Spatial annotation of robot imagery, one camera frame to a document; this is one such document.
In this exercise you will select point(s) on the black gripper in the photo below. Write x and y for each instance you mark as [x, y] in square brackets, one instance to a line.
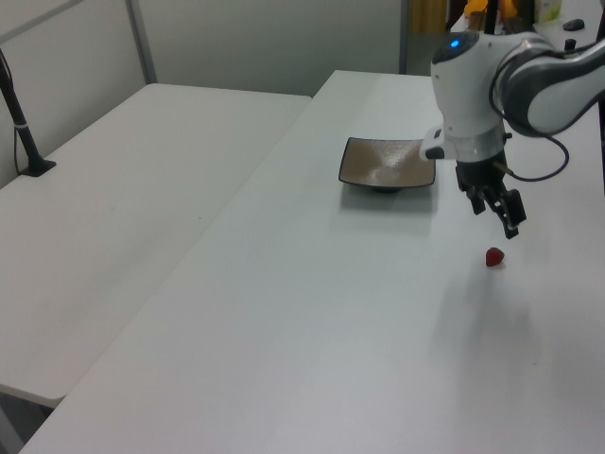
[479, 172]

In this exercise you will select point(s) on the red strawberry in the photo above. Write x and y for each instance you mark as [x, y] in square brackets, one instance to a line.
[494, 257]

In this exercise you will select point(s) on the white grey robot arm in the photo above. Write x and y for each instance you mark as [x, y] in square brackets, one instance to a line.
[465, 90]

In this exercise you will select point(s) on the brown square ceramic plate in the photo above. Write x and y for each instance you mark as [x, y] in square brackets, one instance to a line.
[378, 163]

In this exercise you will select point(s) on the black upright pole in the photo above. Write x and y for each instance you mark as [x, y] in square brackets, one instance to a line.
[493, 16]

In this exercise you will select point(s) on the black computer mouse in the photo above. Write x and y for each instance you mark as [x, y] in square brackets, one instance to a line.
[574, 24]

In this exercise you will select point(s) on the orange object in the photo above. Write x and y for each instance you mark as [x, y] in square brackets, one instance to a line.
[475, 5]

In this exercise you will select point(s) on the yellow wooden board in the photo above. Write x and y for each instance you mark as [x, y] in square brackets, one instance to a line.
[427, 14]

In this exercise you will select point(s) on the white green bottle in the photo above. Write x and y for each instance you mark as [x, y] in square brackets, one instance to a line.
[548, 9]

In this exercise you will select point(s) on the grey partition post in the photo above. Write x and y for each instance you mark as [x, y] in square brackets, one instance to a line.
[403, 38]

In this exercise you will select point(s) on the black camera stand pole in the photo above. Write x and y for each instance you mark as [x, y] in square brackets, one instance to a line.
[23, 134]

